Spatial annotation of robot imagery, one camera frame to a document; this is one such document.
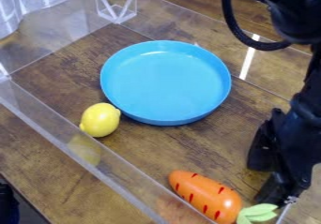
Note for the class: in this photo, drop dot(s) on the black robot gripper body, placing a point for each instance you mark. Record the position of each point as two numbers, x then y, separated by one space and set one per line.
297 146

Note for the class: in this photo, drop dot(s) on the orange toy carrot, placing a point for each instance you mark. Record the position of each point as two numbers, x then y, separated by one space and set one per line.
217 201

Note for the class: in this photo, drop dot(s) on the yellow toy lemon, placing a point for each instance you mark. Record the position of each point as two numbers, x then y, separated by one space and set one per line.
99 120

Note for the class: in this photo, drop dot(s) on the clear acrylic corner bracket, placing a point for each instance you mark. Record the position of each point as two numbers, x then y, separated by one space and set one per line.
114 13

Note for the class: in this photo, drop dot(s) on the blue round plate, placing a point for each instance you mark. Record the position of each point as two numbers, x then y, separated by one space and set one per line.
166 83

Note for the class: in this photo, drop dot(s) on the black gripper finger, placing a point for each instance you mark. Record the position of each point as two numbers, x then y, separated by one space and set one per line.
261 153
277 190

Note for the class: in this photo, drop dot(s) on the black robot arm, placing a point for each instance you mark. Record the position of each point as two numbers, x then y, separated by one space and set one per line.
296 19

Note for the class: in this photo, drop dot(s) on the clear acrylic enclosure wall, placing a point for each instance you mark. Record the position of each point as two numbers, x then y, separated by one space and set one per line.
110 181

